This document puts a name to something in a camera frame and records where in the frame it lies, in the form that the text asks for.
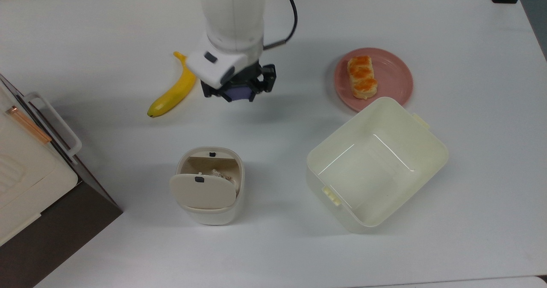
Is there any purple foam cube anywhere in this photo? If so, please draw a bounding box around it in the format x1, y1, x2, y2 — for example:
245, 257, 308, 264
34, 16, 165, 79
224, 84, 253, 103

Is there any cream plastic storage box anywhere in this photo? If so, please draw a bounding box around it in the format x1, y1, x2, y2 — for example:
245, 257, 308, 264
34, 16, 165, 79
306, 97, 449, 234

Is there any white toaster oven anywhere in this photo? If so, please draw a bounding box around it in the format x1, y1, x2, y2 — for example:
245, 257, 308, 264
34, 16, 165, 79
0, 73, 124, 288

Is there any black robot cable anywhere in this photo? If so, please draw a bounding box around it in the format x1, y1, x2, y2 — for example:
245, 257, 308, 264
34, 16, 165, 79
262, 0, 298, 50

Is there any glazed bread pastry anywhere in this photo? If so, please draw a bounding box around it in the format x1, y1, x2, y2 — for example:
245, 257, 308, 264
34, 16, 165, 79
347, 56, 379, 100

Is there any pink round plate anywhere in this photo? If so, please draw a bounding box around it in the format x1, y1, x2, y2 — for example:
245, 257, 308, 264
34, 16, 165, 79
334, 47, 414, 112

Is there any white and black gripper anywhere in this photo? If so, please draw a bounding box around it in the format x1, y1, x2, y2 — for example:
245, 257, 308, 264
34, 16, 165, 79
187, 48, 277, 103

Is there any cream desktop trash can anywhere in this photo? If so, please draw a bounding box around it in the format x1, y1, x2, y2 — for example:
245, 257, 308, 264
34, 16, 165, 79
170, 146, 245, 226

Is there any cream trash can flip lid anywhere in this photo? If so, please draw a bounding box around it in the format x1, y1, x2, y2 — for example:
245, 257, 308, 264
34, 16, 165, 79
170, 173, 238, 210

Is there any yellow banana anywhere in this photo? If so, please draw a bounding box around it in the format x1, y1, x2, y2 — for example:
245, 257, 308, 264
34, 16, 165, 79
147, 51, 197, 118

